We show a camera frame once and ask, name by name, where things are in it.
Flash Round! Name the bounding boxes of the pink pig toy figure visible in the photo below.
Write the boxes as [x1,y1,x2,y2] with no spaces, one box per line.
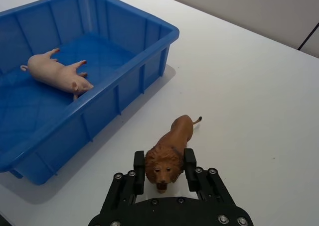
[20,48,94,102]

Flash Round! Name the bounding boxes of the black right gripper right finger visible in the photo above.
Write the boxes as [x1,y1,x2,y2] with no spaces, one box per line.
[183,148,236,207]

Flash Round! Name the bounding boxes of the blue plastic bin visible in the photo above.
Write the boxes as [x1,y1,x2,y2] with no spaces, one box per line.
[0,0,180,186]

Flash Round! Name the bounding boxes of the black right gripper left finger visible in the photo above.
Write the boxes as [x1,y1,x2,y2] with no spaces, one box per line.
[99,150,147,212]

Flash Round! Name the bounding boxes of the brown lion toy figure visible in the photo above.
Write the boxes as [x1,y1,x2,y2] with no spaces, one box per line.
[144,114,203,193]

